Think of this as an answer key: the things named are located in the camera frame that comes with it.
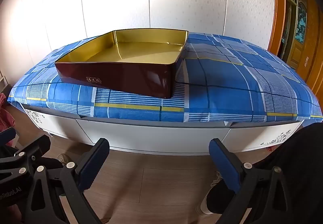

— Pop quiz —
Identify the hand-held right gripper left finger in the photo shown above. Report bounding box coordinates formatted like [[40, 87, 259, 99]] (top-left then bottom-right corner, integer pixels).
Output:
[[25, 138, 110, 224]]

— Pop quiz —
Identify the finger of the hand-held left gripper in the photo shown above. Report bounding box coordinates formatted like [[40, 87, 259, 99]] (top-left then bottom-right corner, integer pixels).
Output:
[[0, 127, 17, 149], [0, 135, 51, 176]]

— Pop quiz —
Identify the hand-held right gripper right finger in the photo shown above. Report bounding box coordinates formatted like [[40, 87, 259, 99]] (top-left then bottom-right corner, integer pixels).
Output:
[[209, 138, 297, 224]]

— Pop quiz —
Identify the maroon tin box gold inside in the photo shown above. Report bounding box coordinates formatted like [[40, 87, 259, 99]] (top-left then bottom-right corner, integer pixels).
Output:
[[55, 28, 190, 99]]

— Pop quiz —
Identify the white sneaker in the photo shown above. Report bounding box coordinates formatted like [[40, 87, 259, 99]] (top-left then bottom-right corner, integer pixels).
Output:
[[196, 171, 228, 216], [57, 153, 68, 167]]

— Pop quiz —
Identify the blue plaid cloth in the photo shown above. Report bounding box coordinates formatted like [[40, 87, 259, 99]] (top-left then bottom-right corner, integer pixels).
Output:
[[7, 32, 323, 123]]

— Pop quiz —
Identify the wooden door with blue glass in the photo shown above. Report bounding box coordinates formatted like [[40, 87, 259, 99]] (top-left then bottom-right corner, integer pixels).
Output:
[[280, 0, 312, 69]]

